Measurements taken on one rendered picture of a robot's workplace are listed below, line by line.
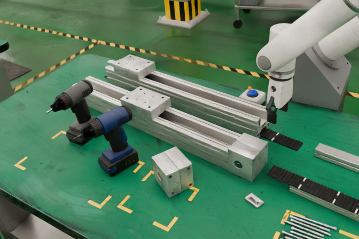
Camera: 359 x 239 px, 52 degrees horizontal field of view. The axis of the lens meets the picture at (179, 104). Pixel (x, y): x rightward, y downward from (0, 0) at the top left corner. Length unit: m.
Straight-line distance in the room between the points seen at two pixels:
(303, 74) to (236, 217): 0.66
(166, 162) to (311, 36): 0.55
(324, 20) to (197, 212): 0.64
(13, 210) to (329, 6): 1.63
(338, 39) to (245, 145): 0.59
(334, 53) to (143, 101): 0.76
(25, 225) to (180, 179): 1.08
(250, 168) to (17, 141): 0.91
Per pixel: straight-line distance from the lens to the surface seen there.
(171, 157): 1.17
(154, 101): 1.39
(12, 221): 2.04
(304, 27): 1.08
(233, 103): 1.44
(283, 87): 1.23
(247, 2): 4.25
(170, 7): 4.58
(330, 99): 1.56
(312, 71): 1.51
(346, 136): 1.45
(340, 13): 1.05
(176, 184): 1.16
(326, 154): 1.31
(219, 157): 1.24
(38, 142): 1.55
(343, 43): 1.55
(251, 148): 1.19
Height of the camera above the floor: 1.64
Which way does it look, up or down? 33 degrees down
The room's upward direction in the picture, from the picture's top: 6 degrees counter-clockwise
